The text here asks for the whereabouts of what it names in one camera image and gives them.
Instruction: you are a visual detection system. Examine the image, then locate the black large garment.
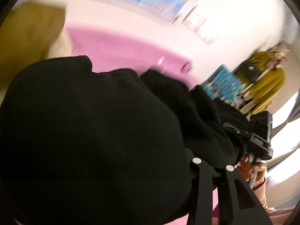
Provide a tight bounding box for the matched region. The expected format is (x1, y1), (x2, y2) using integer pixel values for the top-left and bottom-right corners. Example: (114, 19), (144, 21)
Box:
(1, 56), (247, 224)

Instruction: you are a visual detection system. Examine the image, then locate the pink sleeve forearm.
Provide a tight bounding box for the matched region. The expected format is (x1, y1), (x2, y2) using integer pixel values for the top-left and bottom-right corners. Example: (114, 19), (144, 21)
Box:
(253, 178), (295, 225)

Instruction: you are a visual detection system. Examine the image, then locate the person's right hand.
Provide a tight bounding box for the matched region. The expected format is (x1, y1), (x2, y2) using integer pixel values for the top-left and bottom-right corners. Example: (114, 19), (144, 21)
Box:
(235, 153), (267, 189)

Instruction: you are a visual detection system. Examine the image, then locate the grey curtain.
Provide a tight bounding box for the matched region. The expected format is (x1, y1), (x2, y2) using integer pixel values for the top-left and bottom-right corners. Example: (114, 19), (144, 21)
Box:
(266, 94), (299, 172)

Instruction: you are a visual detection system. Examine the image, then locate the mustard yellow hanging garment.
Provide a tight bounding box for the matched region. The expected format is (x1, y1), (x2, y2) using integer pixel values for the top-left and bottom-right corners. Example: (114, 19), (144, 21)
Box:
(234, 51), (287, 115)

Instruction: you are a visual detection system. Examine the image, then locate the teal plastic basket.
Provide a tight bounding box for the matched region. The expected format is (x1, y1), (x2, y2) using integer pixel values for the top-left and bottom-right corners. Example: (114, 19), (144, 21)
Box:
(201, 64), (242, 105)

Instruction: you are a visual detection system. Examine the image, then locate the pink bed sheet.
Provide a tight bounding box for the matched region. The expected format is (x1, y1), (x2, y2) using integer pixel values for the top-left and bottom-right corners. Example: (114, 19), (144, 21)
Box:
(63, 24), (200, 89)

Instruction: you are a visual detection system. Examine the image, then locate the cream folded garment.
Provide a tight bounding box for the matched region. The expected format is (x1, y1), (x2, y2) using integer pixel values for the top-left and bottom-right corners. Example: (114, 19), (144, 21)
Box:
(47, 30), (73, 59)

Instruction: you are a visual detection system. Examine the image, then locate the olive brown folded garment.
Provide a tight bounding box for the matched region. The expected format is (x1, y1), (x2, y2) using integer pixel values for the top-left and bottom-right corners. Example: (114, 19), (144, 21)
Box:
(1, 1), (66, 89)

